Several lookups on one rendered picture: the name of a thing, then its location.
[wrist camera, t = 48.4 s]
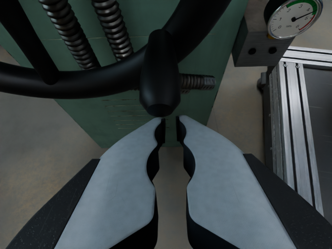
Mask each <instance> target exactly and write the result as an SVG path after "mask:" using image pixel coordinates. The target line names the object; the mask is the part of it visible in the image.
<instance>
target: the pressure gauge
mask: <svg viewBox="0 0 332 249"><path fill-rule="evenodd" d="M316 10H317V11H316ZM322 10H323V2H322V0H269V2H268V3H267V5H266V7H265V10H264V20H265V23H266V26H267V31H268V34H267V37H268V38H269V39H281V40H282V39H289V38H292V37H295V36H297V35H300V34H301V33H303V32H305V31H306V30H308V29H309V28H310V27H311V26H312V25H313V24H314V23H315V22H316V21H317V20H318V18H319V17H320V15H321V13H322ZM313 11H315V12H313ZM310 12H312V13H310ZM308 13H310V14H308ZM306 14H308V15H306ZM303 15H306V16H304V17H302V18H299V17H301V16H303ZM293 17H295V18H299V19H297V20H296V21H294V22H292V21H291V19H292V18H293Z"/></svg>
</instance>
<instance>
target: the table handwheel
mask: <svg viewBox="0 0 332 249"><path fill-rule="evenodd" d="M230 2H231V0H180V2H179V3H178V5H177V7H176V9H175V11H174V12H173V14H172V16H171V17H170V18H169V20H168V21H167V22H166V24H165V25H164V26H163V27H162V29H163V30H166V31H168V32H169V33H170V34H171V36H172V40H173V46H174V49H175V53H176V58H177V63H179V62H181V61H182V60H183V59H184V58H185V57H187V56H188V55H189V54H190V53H191V52H192V51H193V50H194V49H195V48H196V47H197V46H198V45H199V44H200V43H201V42H202V41H203V39H204V38H205V37H206V36H207V35H208V34H209V32H210V31H211V30H212V28H213V27H214V26H215V25H216V23H217V22H218V20H219V19H220V17H221V16H222V14H223V13H224V12H225V10H226V8H227V7H228V5H229V4H230ZM0 22H1V24H2V25H3V26H4V27H5V29H6V30H7V31H8V33H9V34H10V35H11V37H12V38H13V39H14V40H15V42H16V43H17V44H18V46H19V47H20V49H21V50H22V52H23V53H24V54H25V56H26V57H27V59H28V60H29V62H30V63H31V64H32V66H33V67H34V68H27V67H22V66H17V65H13V64H8V63H4V62H0V92H4V93H10V94H16V95H22V96H29V97H37V98H49V99H87V98H96V97H103V96H109V95H114V94H118V93H122V92H125V91H128V90H131V89H134V88H137V87H139V82H140V75H141V70H142V65H143V59H144V54H145V51H146V47H147V44H148V43H147V44H146V45H145V46H143V47H142V48H141V49H139V50H138V51H137V52H135V53H134V54H132V55H130V56H129V57H127V58H125V59H123V60H121V61H118V62H116V63H113V64H110V65H107V66H103V67H99V68H95V69H88V70H80V71H59V70H58V68H57V67H56V65H55V64H54V62H53V60H52V59H51V57H50V55H49V54H48V52H47V50H46V49H45V47H44V45H43V44H42V42H41V40H40V39H39V37H38V35H37V34H36V32H35V30H34V28H33V26H32V24H31V23H30V21H29V19H28V17H27V15H26V13H25V12H24V10H23V8H22V6H21V4H20V2H19V1H18V0H0Z"/></svg>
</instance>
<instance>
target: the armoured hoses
mask: <svg viewBox="0 0 332 249"><path fill-rule="evenodd" d="M38 1H39V3H41V4H42V7H43V9H44V10H45V11H46V14H47V16H48V17H50V20H51V22H52V23H53V24H54V26H55V29H57V32H58V34H59V35H61V38H62V40H64V43H65V45H67V48H68V49H69V50H70V52H71V54H72V55H73V57H74V59H75V60H76V62H77V63H78V65H79V67H80V68H81V70H88V69H95V68H99V67H101V65H100V63H99V61H98V60H97V57H96V56H95V53H94V52H93V49H92V47H91V45H90V43H89V42H88V39H87V38H86V35H85V33H84V32H83V29H82V28H81V25H80V23H79V22H78V19H77V17H76V16H75V13H74V11H73V10H72V7H71V5H70V4H69V3H68V0H38ZM91 1H92V2H91V4H92V6H93V7H94V8H95V9H94V11H95V13H96V14H97V18H98V19H99V21H100V25H101V26H102V27H103V28H102V30H103V31H104V32H105V36H106V38H107V41H108V42H109V46H110V47H111V50H112V52H113V55H114V56H115V59H116V61H117V62H118V61H121V60H123V59H125V58H127V57H129V56H130V55H132V54H134V53H135V52H134V51H133V47H132V43H131V42H130V38H129V36H128V35H129V33H128V32H127V28H126V26H125V22H124V20H123V18H124V17H123V16H122V15H121V10H120V9H119V3H118V2H117V0H91ZM179 74H180V82H181V94H188V93H189V92H190V90H191V89H199V90H212V89H213V88H214V87H215V82H216V81H215V77H214V76H211V75H194V74H184V73H182V74H181V73H179Z"/></svg>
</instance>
